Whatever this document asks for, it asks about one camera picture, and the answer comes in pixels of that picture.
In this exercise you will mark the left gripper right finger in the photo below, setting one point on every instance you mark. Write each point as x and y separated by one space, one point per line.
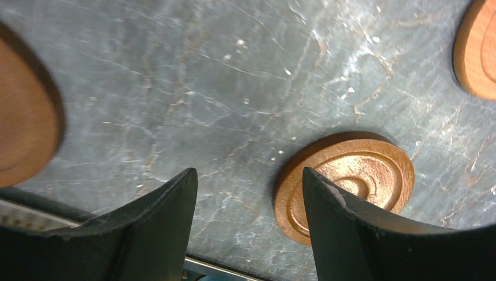
353 239

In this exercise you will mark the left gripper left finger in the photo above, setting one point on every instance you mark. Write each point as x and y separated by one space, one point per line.
12 270

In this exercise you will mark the brown wooden coaster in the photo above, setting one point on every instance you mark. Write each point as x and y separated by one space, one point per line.
32 112
365 164
474 50

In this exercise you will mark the metal tray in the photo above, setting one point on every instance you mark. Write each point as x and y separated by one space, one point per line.
143 240

